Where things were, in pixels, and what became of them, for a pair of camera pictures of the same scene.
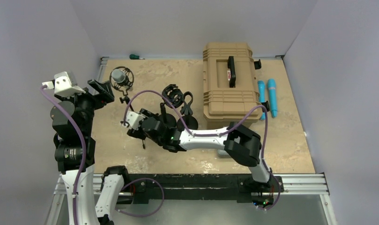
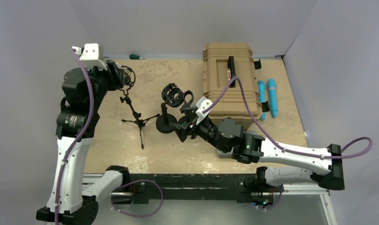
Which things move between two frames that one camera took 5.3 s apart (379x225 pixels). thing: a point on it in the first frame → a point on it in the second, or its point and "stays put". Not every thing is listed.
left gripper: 104,95 → 114,74
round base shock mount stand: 173,97 stays put
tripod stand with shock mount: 122,78 stays put
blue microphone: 272,94 stays put
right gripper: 137,132 → 183,130
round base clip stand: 190,122 stays put
